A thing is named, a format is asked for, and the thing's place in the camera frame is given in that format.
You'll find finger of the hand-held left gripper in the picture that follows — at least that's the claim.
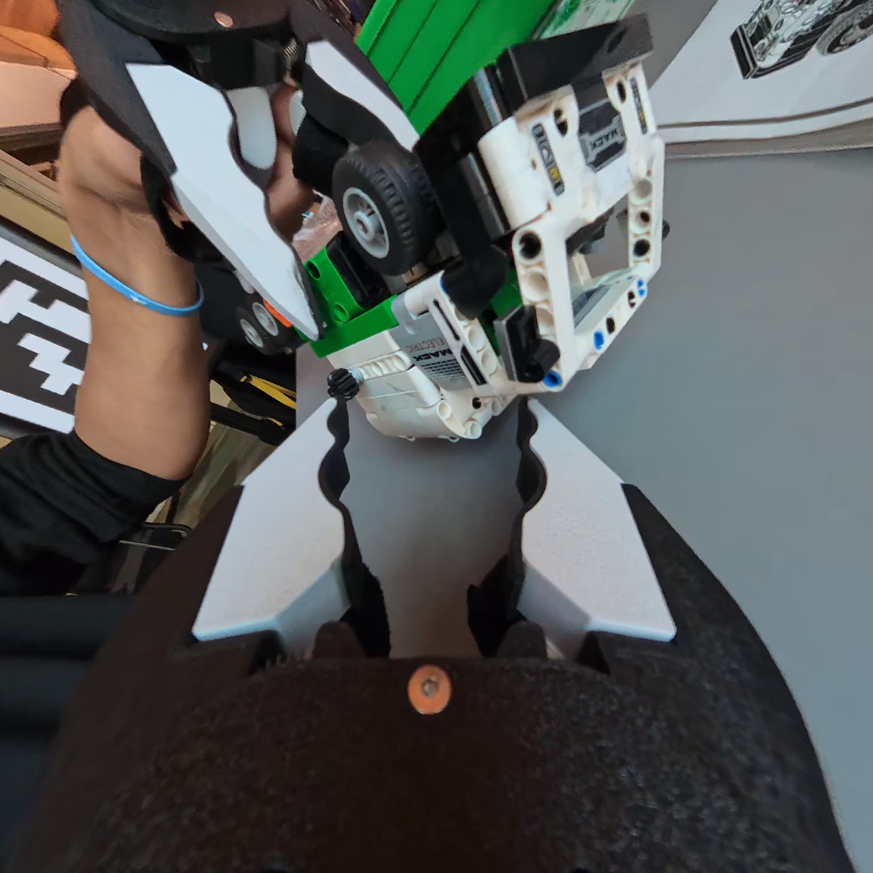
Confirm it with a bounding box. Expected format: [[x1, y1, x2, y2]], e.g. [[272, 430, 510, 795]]
[[299, 40, 421, 154], [126, 63, 323, 342]]

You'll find white green lego truck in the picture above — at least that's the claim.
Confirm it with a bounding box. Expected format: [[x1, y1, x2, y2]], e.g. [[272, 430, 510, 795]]
[[196, 0, 667, 442]]

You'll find person's left forearm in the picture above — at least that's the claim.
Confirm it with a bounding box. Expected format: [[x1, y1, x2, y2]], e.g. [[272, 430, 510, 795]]
[[0, 239, 209, 597]]

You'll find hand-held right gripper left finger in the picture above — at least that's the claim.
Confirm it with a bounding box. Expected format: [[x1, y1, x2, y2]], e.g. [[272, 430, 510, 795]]
[[193, 397, 391, 659]]

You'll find wooden furniture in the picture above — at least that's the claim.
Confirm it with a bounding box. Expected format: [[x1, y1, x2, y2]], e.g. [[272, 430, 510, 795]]
[[0, 0, 77, 134]]

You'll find blue wristband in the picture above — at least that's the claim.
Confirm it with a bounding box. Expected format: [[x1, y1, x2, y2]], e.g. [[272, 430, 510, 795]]
[[70, 235, 206, 316]]

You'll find black white printed tag board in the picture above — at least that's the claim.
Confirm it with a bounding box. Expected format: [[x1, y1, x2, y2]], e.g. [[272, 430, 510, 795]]
[[0, 235, 94, 435]]

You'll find black yellow metal frame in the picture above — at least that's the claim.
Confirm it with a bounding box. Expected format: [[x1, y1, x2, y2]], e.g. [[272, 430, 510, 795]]
[[208, 344, 299, 451]]

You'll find lego instruction booklet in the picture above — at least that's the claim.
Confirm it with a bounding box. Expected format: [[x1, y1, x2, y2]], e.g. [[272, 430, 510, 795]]
[[648, 0, 873, 159]]

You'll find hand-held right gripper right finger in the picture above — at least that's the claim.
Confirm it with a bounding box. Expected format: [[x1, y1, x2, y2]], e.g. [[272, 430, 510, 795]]
[[467, 397, 677, 659]]

